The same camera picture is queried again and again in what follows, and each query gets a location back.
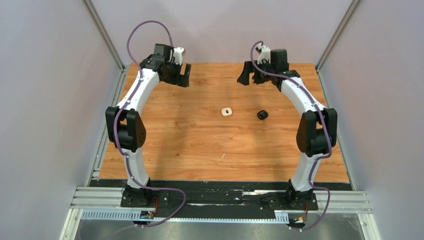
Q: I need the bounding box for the aluminium corner post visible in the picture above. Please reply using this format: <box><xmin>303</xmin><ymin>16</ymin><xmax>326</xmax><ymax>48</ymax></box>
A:
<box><xmin>315</xmin><ymin>0</ymin><xmax>362</xmax><ymax>73</ymax></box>
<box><xmin>82</xmin><ymin>0</ymin><xmax>125</xmax><ymax>72</ymax></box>

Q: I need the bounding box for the white earbud charging case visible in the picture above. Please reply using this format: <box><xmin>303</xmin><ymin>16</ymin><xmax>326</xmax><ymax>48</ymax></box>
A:
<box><xmin>221</xmin><ymin>107</ymin><xmax>233</xmax><ymax>117</ymax></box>

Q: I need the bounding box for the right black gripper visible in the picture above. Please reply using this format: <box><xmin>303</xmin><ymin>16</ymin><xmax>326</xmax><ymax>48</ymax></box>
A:
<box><xmin>237</xmin><ymin>59</ymin><xmax>275</xmax><ymax>86</ymax></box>

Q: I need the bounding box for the right aluminium corner post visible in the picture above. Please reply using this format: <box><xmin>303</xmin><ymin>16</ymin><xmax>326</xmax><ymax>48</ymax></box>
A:
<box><xmin>315</xmin><ymin>0</ymin><xmax>362</xmax><ymax>73</ymax></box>

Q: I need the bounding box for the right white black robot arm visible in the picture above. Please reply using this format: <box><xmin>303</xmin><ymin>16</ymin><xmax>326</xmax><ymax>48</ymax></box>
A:
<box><xmin>237</xmin><ymin>42</ymin><xmax>338</xmax><ymax>209</ymax></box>

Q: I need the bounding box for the black earbud charging case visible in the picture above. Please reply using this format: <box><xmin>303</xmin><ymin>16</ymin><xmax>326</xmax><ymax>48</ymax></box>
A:
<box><xmin>256</xmin><ymin>110</ymin><xmax>269</xmax><ymax>120</ymax></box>

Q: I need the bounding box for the aluminium frame rail front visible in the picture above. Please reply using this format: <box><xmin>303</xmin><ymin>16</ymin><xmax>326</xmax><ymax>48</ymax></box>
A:
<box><xmin>70</xmin><ymin>187</ymin><xmax>373</xmax><ymax>214</ymax></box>

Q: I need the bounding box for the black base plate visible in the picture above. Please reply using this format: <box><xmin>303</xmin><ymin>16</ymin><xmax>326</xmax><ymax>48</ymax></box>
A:
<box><xmin>88</xmin><ymin>179</ymin><xmax>353</xmax><ymax>220</ymax></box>

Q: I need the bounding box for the slotted cable duct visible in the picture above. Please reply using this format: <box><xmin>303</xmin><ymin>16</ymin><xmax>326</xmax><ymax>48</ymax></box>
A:
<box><xmin>81</xmin><ymin>209</ymin><xmax>290</xmax><ymax>223</ymax></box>

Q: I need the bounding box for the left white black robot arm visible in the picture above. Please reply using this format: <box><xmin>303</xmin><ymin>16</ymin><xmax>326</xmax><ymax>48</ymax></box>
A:
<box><xmin>105</xmin><ymin>43</ymin><xmax>191</xmax><ymax>207</ymax></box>

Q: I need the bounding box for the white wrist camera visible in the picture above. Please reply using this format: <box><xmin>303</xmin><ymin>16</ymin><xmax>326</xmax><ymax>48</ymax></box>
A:
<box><xmin>255</xmin><ymin>44</ymin><xmax>271</xmax><ymax>64</ymax></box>
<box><xmin>171</xmin><ymin>47</ymin><xmax>185</xmax><ymax>66</ymax></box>

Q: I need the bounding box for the left aluminium corner post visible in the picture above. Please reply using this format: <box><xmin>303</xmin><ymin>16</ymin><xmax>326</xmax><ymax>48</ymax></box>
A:
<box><xmin>82</xmin><ymin>0</ymin><xmax>125</xmax><ymax>72</ymax></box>

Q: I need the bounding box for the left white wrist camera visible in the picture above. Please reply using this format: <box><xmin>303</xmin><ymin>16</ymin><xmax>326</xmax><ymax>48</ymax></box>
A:
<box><xmin>171</xmin><ymin>47</ymin><xmax>185</xmax><ymax>66</ymax></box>

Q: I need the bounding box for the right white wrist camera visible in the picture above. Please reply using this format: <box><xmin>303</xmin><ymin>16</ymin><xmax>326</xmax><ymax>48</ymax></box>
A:
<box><xmin>255</xmin><ymin>44</ymin><xmax>271</xmax><ymax>64</ymax></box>

